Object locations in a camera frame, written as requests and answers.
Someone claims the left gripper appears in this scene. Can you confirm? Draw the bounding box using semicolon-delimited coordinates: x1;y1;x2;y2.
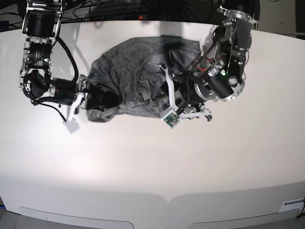
162;76;207;112

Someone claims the white label sticker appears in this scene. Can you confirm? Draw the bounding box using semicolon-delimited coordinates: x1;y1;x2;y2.
279;198;305;214

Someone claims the grey long-sleeve T-shirt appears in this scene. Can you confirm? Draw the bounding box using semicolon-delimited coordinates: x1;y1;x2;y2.
86;36;201;123

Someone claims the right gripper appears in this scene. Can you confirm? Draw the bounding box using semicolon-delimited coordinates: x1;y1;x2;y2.
74;74;121;115

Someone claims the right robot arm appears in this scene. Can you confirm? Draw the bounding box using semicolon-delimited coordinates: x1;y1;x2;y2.
19;0;120;123

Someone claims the power strip with red light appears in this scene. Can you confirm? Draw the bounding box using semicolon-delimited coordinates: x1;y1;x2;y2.
62;7;182;23

